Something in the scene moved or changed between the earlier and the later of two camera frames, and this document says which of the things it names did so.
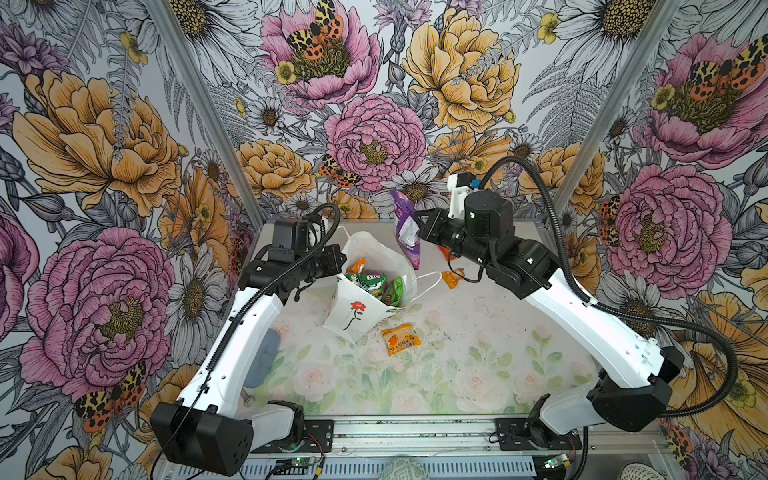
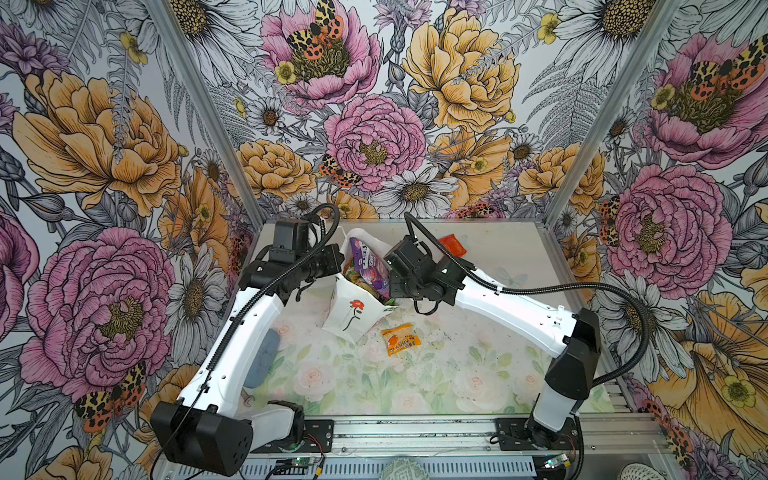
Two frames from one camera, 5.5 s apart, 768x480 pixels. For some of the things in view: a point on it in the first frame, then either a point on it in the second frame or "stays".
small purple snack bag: [406, 225] to [371, 268]
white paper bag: [378, 281] stays
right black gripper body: [454, 235] to [407, 287]
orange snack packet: [400, 338] stays
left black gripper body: [319, 264] stays
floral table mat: [485, 350] stays
